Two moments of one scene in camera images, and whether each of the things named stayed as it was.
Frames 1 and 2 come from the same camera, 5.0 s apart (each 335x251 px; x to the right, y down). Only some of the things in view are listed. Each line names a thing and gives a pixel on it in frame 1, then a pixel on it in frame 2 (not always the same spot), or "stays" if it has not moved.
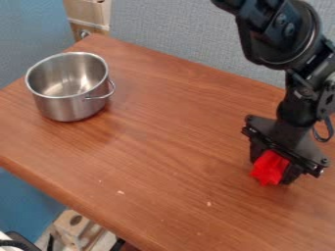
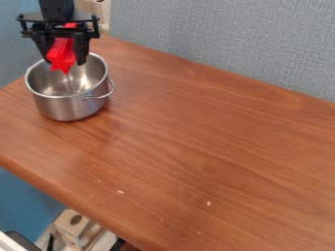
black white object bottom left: x=12 y=241 stays
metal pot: x=69 y=84 stays
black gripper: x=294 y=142 to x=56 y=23
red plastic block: x=268 y=168 to x=61 y=51
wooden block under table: x=74 y=231 stays
